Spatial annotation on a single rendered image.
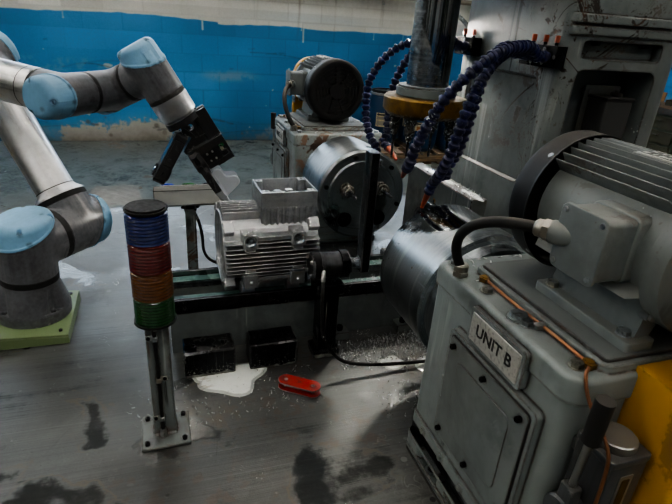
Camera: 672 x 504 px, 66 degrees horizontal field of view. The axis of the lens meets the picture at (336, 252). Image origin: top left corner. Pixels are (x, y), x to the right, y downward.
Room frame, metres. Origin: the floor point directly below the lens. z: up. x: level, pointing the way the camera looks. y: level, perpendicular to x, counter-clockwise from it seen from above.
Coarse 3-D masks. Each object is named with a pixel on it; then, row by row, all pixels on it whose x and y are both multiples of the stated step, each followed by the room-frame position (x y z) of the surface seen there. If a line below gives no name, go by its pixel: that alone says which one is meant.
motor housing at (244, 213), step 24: (216, 216) 1.06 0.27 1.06; (240, 216) 0.98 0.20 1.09; (216, 240) 1.07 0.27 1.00; (240, 240) 0.95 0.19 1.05; (264, 240) 0.95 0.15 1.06; (288, 240) 0.97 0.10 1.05; (312, 240) 1.00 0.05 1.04; (240, 264) 0.93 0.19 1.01; (264, 264) 0.94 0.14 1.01; (288, 264) 0.97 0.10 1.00
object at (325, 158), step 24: (336, 144) 1.42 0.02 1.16; (360, 144) 1.41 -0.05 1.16; (312, 168) 1.40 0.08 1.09; (336, 168) 1.32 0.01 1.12; (360, 168) 1.33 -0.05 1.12; (384, 168) 1.36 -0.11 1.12; (336, 192) 1.31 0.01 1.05; (360, 192) 1.34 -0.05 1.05; (336, 216) 1.31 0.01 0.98; (384, 216) 1.36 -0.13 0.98
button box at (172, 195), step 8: (192, 184) 1.23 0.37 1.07; (200, 184) 1.22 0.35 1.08; (208, 184) 1.23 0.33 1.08; (160, 192) 1.18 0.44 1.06; (168, 192) 1.19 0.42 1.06; (176, 192) 1.19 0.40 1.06; (184, 192) 1.20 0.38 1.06; (192, 192) 1.21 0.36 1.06; (200, 192) 1.21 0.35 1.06; (208, 192) 1.22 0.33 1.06; (160, 200) 1.17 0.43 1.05; (168, 200) 1.18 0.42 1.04; (176, 200) 1.19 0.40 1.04; (184, 200) 1.19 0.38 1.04; (192, 200) 1.20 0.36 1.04; (200, 200) 1.20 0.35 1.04; (208, 200) 1.21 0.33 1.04; (216, 200) 1.22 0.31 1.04
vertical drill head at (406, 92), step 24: (432, 0) 1.12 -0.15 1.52; (456, 0) 1.12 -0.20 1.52; (432, 24) 1.11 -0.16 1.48; (456, 24) 1.14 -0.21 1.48; (432, 48) 1.11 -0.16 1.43; (408, 72) 1.15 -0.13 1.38; (432, 72) 1.11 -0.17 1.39; (384, 96) 1.15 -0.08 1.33; (408, 96) 1.11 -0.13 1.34; (432, 96) 1.09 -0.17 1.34; (456, 96) 1.19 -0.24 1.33; (408, 120) 1.09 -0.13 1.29; (408, 144) 1.10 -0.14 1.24
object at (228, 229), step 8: (216, 208) 1.05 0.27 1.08; (312, 216) 1.01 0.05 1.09; (224, 224) 0.94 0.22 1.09; (232, 224) 0.95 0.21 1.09; (312, 224) 1.00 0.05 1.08; (224, 232) 0.93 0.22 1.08; (232, 232) 0.94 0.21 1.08; (216, 256) 1.06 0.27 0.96; (224, 280) 0.94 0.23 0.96; (232, 280) 0.94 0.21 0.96; (224, 288) 0.95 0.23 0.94; (232, 288) 0.95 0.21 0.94
